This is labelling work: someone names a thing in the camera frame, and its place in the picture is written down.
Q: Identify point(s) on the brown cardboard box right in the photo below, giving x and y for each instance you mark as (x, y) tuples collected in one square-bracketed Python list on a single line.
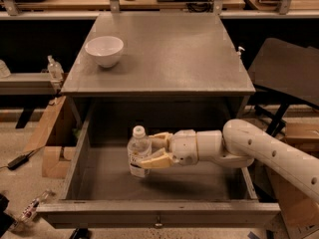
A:
[(299, 212)]

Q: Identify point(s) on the clear plastic water bottle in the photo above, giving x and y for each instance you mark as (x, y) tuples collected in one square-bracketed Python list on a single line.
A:
[(139, 147)]

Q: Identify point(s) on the clear bottle on left bench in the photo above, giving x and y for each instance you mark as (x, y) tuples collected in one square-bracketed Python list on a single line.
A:
[(55, 69)]

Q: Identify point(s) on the plastic bottle on floor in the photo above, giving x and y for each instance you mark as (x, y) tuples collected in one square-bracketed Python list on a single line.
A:
[(30, 212)]

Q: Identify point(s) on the open grey top drawer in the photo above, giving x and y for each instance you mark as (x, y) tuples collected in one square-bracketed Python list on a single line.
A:
[(99, 190)]

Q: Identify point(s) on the white ceramic bowl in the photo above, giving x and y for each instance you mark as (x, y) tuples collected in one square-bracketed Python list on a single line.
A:
[(106, 51)]

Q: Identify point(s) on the cardboard pieces left floor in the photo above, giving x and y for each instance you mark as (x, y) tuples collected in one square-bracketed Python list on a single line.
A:
[(54, 135)]

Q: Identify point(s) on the grey wooden cabinet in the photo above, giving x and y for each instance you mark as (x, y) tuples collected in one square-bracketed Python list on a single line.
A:
[(177, 70)]

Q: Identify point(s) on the dark folding chair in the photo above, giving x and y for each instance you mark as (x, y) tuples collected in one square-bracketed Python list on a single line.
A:
[(289, 71)]

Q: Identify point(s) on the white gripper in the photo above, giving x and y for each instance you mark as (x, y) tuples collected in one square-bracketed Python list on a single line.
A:
[(182, 146)]

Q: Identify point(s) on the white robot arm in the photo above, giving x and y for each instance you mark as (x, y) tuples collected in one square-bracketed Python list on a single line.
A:
[(237, 145)]

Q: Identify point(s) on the grey bench left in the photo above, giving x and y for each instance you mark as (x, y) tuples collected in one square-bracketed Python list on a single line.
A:
[(27, 91)]

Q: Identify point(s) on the small white pump bottle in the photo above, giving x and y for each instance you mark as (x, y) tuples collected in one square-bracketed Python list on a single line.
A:
[(240, 51)]

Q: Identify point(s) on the black power adapter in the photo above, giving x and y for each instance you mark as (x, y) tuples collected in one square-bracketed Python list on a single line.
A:
[(18, 161)]

